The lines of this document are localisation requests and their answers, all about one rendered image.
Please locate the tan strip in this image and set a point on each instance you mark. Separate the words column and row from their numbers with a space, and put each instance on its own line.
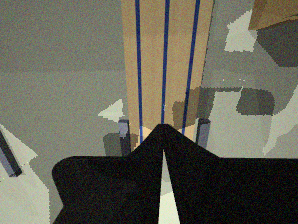
column 164, row 46

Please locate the open tan wooden tray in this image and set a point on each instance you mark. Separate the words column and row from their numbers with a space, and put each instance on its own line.
column 268, row 14

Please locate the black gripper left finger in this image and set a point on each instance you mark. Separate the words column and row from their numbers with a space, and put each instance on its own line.
column 136, row 176

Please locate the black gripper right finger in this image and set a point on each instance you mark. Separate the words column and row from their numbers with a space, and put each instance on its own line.
column 199, row 177

